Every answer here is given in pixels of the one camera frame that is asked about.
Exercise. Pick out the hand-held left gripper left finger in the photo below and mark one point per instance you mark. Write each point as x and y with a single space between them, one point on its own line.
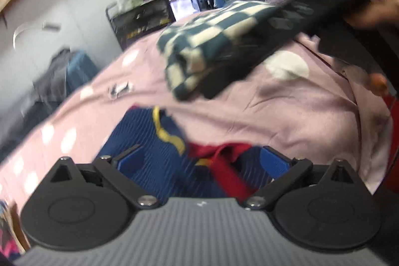
131 157

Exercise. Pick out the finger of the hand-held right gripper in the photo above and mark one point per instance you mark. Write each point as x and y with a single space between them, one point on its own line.
249 60

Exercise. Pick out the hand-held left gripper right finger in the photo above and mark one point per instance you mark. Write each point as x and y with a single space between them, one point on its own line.
274 160

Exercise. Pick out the navy and red shirt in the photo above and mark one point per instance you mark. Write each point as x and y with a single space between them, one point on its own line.
174 172

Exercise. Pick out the teal cream checkered blanket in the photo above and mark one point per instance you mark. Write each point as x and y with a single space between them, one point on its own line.
199 35

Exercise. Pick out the person's right hand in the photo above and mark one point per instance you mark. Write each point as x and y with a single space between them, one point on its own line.
374 14

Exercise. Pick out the pink polka-dot bed sheet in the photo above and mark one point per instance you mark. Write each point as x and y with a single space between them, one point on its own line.
280 116

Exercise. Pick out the small grey tag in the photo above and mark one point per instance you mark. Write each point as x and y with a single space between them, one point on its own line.
119 89

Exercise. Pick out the small orange object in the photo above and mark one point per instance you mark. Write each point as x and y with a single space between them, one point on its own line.
378 82

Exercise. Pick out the grey and blue cloth pile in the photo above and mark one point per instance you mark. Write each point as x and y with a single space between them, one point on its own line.
56 76

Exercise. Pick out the black wheeled cart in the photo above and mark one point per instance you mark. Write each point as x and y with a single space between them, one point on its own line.
140 23

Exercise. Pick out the small navy pink-print garment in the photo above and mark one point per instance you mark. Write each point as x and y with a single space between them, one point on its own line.
7 241

